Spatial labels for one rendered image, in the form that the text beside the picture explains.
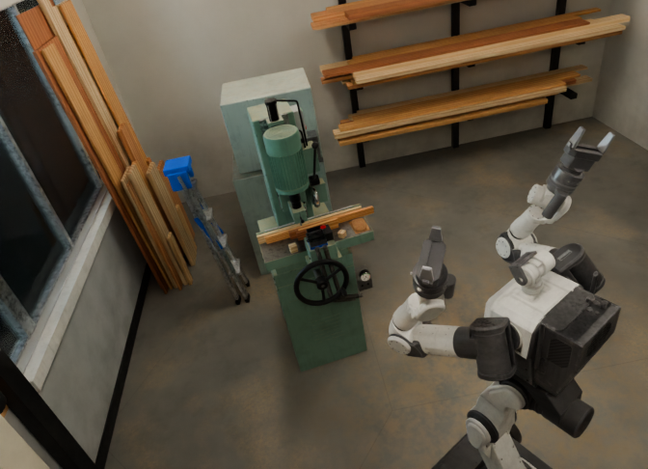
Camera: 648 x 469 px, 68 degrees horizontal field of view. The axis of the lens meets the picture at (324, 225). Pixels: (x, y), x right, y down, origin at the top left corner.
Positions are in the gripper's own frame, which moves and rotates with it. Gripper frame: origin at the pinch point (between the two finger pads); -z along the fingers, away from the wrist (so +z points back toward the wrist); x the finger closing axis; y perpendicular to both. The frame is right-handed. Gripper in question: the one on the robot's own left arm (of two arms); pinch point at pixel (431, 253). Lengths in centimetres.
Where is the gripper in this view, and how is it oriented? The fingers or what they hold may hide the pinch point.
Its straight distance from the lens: 115.8
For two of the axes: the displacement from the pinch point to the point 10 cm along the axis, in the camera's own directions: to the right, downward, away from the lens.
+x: 3.0, -8.4, 4.5
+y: 9.4, 1.8, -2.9
